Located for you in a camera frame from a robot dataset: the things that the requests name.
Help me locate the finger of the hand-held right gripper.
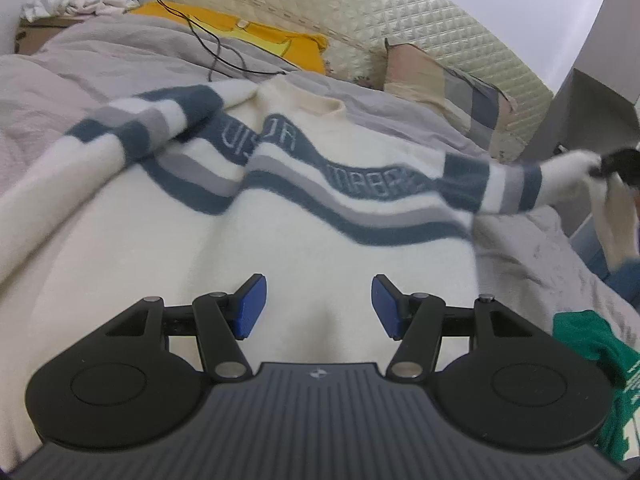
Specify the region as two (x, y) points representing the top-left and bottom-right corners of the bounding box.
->
(590, 148), (640, 184)

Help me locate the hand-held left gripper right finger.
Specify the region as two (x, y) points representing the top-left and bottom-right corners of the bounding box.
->
(371, 273), (545, 382)

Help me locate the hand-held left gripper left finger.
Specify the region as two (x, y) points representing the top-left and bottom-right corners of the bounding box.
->
(97, 273), (268, 382)

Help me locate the white blue-striped sweater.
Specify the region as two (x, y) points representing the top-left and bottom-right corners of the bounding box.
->
(0, 76), (640, 466)

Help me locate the white clothes pile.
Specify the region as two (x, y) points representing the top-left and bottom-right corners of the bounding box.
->
(21, 0), (141, 23)

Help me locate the green garment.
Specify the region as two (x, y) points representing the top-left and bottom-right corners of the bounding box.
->
(551, 310), (640, 463)

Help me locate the checked pillow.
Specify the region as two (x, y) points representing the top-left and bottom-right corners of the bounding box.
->
(384, 37), (518, 165)

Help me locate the yellow pillow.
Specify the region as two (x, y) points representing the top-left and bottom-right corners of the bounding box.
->
(127, 1), (328, 77)

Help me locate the cream quilted headboard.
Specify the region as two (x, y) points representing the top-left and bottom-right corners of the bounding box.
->
(175, 0), (555, 161)

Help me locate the grey blanket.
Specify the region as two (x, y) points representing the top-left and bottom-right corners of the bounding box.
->
(0, 10), (640, 411)

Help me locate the cardboard box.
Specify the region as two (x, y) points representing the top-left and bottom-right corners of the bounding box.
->
(14, 15), (76, 56)

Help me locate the grey wall cabinet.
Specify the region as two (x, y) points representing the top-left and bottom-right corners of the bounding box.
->
(522, 66), (640, 241)

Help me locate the black cable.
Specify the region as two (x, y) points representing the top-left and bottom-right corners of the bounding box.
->
(147, 0), (251, 83)

